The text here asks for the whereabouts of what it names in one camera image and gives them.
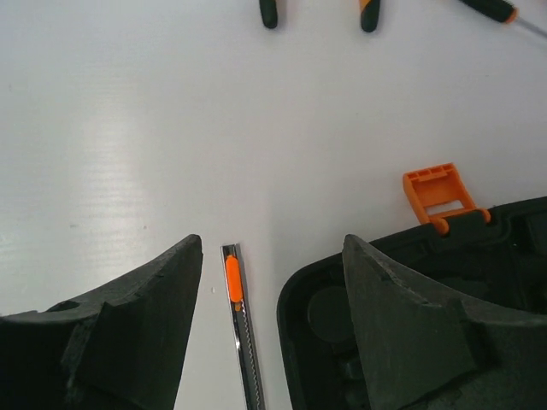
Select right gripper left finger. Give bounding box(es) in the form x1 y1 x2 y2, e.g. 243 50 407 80
1 235 203 409

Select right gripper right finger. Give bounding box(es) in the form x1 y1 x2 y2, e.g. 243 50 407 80
343 235 546 409

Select black handle nut driver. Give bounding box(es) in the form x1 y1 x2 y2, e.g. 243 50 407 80
461 0 546 38

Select orange handle needle-nose pliers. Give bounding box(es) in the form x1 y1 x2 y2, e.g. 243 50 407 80
257 1 382 34

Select black plastic tool case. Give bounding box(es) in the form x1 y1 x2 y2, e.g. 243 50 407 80
276 161 547 410

